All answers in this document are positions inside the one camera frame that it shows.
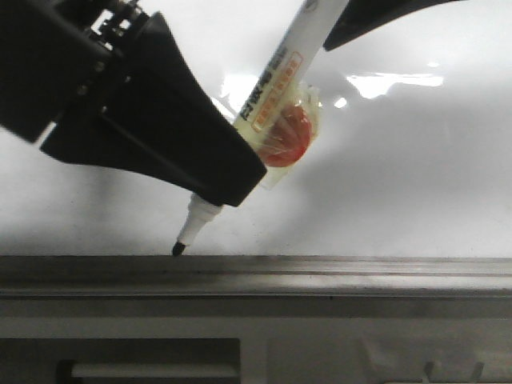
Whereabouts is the white whiteboard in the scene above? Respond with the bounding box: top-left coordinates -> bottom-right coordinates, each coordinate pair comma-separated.
1,1 -> 511,258

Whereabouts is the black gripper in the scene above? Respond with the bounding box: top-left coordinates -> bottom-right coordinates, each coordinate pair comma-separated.
1,1 -> 149,142

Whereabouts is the white black whiteboard marker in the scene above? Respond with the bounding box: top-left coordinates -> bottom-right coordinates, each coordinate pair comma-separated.
171,0 -> 347,257

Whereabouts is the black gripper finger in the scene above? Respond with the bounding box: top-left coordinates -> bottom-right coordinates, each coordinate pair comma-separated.
322,0 -> 451,51
42,13 -> 266,206

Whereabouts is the grey metal whiteboard frame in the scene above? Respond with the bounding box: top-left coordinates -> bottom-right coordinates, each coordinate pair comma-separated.
1,255 -> 511,298

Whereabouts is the grey plastic tray below board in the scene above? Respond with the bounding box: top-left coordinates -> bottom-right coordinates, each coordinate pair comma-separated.
1,298 -> 511,383

